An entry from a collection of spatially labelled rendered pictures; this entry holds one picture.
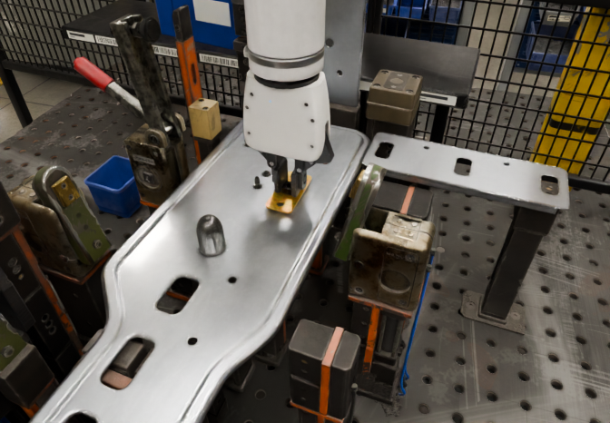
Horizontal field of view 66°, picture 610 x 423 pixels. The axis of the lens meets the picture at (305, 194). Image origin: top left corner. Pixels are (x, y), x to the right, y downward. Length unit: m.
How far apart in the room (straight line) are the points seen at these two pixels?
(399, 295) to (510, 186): 0.24
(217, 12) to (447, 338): 0.75
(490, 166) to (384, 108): 0.19
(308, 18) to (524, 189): 0.40
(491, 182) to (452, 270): 0.32
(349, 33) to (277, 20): 0.33
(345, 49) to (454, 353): 0.54
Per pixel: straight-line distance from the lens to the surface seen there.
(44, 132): 1.53
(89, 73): 0.72
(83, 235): 0.62
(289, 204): 0.62
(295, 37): 0.49
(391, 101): 0.80
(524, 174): 0.76
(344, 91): 0.85
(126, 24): 0.63
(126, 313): 0.55
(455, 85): 0.90
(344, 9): 0.80
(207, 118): 0.73
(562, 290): 1.04
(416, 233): 0.54
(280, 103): 0.54
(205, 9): 1.02
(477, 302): 0.95
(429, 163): 0.73
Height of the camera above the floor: 1.42
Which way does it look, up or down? 40 degrees down
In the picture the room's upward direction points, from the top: straight up
